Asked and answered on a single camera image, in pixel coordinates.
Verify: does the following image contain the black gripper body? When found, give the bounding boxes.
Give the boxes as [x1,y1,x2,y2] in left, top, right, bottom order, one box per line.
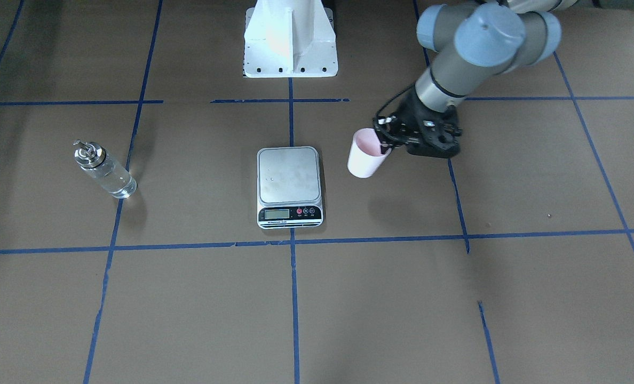
[389,85,463,158]

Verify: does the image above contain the pink plastic cup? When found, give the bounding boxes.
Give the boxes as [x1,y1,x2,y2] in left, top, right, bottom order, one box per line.
[347,128,392,178]

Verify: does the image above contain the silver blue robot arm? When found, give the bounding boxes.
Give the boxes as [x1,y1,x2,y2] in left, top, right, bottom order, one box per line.
[373,1,634,158]

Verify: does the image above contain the silver digital kitchen scale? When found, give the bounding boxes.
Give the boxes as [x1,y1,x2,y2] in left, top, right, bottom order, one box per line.
[257,146,324,229]

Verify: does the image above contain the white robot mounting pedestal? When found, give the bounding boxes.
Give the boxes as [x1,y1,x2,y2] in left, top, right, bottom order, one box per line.
[242,1,339,78]

